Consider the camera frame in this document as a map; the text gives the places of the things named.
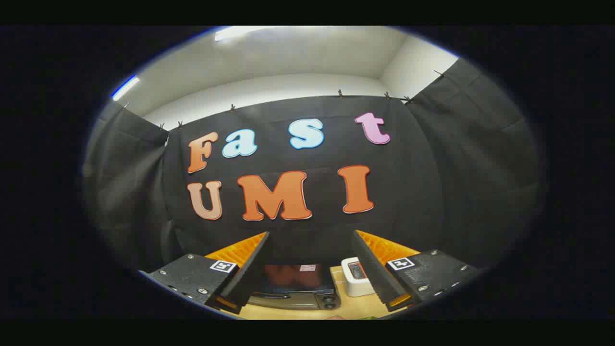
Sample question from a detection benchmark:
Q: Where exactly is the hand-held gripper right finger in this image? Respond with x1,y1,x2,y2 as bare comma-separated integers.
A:
352,230,486,312

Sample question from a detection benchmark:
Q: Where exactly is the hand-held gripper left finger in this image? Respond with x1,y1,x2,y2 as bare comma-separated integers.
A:
139,232,271,315

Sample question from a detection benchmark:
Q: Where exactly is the black toaster oven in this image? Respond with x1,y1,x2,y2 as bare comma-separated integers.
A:
247,263,342,310

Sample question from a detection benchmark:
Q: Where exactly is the white pop-up toaster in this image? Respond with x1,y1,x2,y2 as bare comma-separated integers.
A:
341,257,376,297

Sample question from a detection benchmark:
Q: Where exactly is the long ceiling light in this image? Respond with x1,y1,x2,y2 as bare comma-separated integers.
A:
215,26,274,42
111,75,140,101

